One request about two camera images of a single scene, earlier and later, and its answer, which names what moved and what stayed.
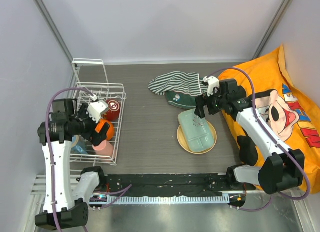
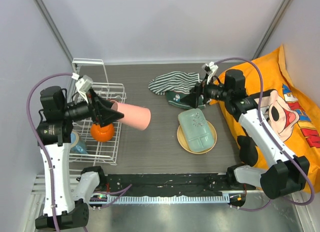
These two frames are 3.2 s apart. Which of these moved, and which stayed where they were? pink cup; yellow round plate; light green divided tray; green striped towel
Moved: pink cup
Stayed: yellow round plate; green striped towel; light green divided tray
